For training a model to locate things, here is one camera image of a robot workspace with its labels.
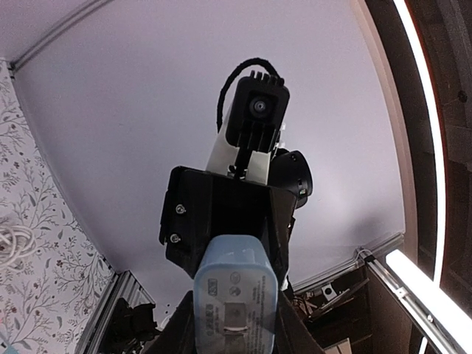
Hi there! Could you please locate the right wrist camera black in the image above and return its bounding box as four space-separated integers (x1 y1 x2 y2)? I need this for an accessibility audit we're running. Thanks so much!
204 69 291 185

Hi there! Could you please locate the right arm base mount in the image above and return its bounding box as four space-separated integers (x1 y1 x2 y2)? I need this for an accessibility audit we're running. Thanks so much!
100 298 161 353

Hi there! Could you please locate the aluminium front rail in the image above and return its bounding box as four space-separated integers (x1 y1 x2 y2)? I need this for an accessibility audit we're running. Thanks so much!
74 271 156 353

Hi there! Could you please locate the white light strip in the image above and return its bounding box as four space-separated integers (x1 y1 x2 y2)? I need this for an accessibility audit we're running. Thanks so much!
385 0 472 354

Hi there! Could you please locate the white cord of teal strip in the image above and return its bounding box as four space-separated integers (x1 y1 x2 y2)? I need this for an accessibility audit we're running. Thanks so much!
0 219 38 272

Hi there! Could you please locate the right black camera cable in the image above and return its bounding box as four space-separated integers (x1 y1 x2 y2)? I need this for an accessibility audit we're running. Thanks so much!
215 57 285 132

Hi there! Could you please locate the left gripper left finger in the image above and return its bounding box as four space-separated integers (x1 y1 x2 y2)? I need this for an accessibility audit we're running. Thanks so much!
145 291 195 354

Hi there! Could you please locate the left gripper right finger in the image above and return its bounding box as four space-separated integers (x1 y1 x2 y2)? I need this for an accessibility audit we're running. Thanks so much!
274 291 325 354

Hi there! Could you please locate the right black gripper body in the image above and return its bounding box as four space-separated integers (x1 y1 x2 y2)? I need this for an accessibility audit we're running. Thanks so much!
159 167 296 279

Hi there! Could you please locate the floral table cloth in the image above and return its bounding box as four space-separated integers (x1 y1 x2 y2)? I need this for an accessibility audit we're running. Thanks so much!
1 61 112 353

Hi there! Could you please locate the grey blue plug adapter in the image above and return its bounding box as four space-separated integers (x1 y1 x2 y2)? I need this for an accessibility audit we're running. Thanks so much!
193 235 279 353

